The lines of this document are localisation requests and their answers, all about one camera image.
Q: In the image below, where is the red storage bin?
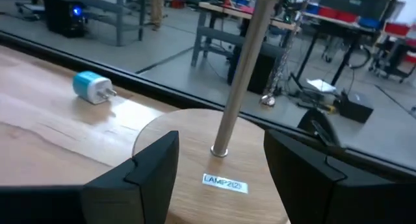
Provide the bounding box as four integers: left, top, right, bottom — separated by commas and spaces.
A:
383, 21, 411, 36
317, 6, 358, 23

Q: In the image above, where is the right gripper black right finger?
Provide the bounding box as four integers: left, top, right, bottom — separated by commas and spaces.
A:
263, 129, 416, 224

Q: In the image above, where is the black box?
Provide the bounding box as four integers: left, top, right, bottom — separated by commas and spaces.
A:
227, 44, 287, 95
337, 91, 374, 124

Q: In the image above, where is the black computer tower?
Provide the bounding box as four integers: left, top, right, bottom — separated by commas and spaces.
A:
42, 0, 88, 38

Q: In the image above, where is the person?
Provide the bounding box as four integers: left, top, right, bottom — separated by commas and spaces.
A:
148, 0, 166, 32

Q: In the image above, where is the black frame clamp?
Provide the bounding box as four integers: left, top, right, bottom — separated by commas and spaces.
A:
297, 107, 341, 147

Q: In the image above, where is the blue white USB charger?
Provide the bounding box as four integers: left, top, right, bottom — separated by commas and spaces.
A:
71, 70, 118, 105

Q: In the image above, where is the wooden top grey workbench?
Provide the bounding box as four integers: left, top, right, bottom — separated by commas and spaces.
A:
191, 1, 300, 69

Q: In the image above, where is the blue storage bin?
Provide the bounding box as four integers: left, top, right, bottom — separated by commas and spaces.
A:
357, 16, 382, 29

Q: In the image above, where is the white paper sheet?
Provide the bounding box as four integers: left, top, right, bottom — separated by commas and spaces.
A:
305, 78, 337, 93

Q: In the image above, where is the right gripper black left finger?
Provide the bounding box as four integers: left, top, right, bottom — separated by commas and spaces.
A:
81, 130, 180, 224

